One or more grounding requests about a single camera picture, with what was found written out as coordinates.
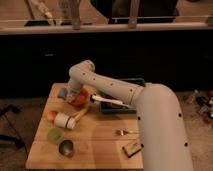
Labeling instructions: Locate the blue sponge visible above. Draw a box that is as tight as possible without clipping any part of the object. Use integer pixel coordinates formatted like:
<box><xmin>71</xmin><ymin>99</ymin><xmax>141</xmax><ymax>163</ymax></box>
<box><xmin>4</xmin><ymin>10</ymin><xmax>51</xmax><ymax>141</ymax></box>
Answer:
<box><xmin>57</xmin><ymin>87</ymin><xmax>68</xmax><ymax>100</ymax></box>

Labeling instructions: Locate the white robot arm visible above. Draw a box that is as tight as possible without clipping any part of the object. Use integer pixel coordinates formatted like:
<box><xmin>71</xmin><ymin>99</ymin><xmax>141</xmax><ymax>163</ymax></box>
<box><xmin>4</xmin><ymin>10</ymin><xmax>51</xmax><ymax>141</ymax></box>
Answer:
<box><xmin>68</xmin><ymin>60</ymin><xmax>194</xmax><ymax>171</ymax></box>

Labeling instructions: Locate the red orange bowl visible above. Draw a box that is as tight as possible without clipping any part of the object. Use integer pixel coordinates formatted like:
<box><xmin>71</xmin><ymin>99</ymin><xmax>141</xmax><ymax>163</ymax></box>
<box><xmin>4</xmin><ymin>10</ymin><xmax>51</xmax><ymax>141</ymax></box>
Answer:
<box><xmin>66</xmin><ymin>88</ymin><xmax>89</xmax><ymax>107</ymax></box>

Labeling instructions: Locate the small orange ball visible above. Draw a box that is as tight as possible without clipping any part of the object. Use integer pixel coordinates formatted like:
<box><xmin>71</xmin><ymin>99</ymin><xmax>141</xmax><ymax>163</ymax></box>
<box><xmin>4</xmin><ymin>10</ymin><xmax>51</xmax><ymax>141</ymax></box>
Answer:
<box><xmin>47</xmin><ymin>111</ymin><xmax>58</xmax><ymax>121</ymax></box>

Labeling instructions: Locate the green plastic tray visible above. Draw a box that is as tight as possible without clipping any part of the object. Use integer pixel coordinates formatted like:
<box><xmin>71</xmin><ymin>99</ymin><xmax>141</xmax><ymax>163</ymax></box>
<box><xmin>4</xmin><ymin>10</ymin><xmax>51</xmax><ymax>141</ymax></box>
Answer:
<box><xmin>99</xmin><ymin>78</ymin><xmax>145</xmax><ymax>115</ymax></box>

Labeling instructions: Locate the wooden folding table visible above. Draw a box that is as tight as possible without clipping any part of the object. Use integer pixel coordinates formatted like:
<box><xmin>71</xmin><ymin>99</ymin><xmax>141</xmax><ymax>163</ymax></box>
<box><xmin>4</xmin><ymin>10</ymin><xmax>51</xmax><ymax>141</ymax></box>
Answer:
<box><xmin>26</xmin><ymin>83</ymin><xmax>143</xmax><ymax>170</ymax></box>

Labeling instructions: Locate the light green cup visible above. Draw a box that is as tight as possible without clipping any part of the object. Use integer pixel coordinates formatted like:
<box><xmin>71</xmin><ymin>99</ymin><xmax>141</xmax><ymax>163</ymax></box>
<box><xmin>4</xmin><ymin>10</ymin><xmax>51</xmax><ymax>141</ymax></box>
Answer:
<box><xmin>47</xmin><ymin>128</ymin><xmax>62</xmax><ymax>144</ymax></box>

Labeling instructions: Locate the small metal cup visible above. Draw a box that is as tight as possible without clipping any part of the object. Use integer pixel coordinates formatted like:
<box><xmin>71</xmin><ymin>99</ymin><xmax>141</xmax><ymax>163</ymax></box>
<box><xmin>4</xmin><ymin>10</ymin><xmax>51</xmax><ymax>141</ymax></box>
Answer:
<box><xmin>59</xmin><ymin>140</ymin><xmax>74</xmax><ymax>157</ymax></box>

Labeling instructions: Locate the silver fork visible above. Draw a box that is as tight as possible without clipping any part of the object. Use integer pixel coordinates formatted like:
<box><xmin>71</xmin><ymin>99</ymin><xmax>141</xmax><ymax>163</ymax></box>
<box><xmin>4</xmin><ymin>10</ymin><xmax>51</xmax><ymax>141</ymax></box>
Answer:
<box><xmin>115</xmin><ymin>130</ymin><xmax>138</xmax><ymax>136</ymax></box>

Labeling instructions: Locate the black chair base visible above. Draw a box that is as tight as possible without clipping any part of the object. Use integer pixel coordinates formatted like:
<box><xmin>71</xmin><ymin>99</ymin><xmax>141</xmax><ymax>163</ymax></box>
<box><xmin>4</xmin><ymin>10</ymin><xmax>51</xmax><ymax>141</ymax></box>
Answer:
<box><xmin>0</xmin><ymin>104</ymin><xmax>28</xmax><ymax>157</ymax></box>

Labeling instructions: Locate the brown wooden block brush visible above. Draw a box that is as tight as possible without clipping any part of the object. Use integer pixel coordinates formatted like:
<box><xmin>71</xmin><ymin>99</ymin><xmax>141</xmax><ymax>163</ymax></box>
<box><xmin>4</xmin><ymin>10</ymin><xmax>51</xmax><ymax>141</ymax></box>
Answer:
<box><xmin>122</xmin><ymin>141</ymin><xmax>141</xmax><ymax>158</ymax></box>

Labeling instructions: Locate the floor clutter pile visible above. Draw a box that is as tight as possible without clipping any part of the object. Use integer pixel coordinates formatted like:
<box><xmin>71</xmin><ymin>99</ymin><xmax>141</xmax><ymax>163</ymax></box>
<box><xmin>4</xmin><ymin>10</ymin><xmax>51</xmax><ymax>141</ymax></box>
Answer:
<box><xmin>183</xmin><ymin>90</ymin><xmax>213</xmax><ymax>118</ymax></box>

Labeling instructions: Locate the white handled dish brush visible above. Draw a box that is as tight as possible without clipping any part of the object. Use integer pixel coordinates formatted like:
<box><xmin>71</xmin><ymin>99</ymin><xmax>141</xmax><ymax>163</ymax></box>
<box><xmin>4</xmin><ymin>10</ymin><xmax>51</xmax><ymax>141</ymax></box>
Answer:
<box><xmin>90</xmin><ymin>95</ymin><xmax>130</xmax><ymax>108</ymax></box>

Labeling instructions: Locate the white mallet wooden handle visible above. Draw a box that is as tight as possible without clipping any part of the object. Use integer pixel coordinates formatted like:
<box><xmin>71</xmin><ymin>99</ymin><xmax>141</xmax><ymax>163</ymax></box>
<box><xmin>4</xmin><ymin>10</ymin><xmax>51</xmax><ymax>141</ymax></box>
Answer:
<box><xmin>54</xmin><ymin>106</ymin><xmax>90</xmax><ymax>130</ymax></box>

